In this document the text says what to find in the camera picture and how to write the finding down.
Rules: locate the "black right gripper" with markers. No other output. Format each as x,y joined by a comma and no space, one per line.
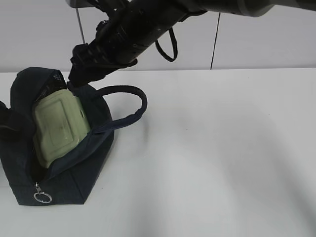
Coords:
89,66

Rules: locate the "green lidded glass container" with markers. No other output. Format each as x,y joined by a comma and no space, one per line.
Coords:
61,124

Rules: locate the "navy blue lunch bag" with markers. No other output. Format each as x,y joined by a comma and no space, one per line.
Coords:
71,178

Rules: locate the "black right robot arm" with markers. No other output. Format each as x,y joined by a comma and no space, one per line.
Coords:
134,25

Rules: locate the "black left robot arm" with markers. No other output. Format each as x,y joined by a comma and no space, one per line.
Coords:
9,124

